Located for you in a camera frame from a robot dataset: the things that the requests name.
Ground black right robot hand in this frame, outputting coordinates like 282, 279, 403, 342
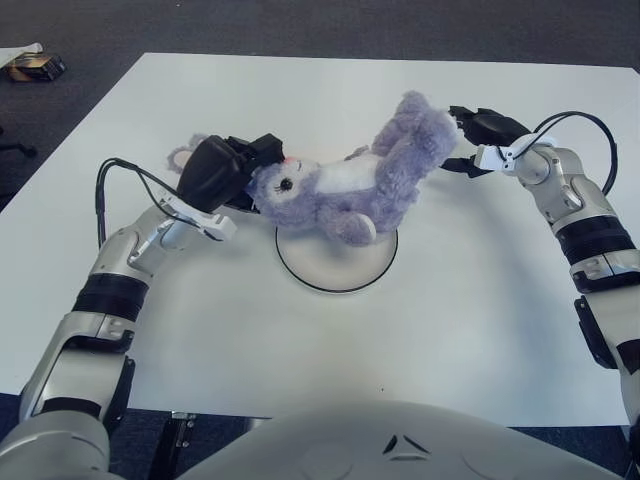
439, 104, 532, 179

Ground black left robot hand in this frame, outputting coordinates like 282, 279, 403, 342
177, 132, 286, 214

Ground purple plush bunny doll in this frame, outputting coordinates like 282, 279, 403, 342
167, 89, 460, 247

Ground white plate with black rim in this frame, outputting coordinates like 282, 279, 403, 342
274, 224, 399, 293

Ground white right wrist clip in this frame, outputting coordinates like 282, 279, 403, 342
474, 135, 557, 175

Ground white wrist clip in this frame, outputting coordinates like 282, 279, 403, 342
474, 135, 557, 175
159, 197, 237, 244

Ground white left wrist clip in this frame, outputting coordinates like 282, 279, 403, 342
159, 197, 237, 244

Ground black office chair base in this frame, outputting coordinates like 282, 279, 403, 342
0, 127, 37, 159

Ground white paper sheet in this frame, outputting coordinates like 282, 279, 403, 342
0, 42, 44, 69

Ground grey robot torso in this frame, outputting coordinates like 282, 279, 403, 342
169, 398, 626, 480

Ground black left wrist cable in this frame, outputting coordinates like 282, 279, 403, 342
94, 157, 201, 251

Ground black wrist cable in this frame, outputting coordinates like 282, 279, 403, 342
94, 157, 201, 251
504, 110, 619, 196

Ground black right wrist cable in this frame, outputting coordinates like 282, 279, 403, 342
504, 110, 619, 196

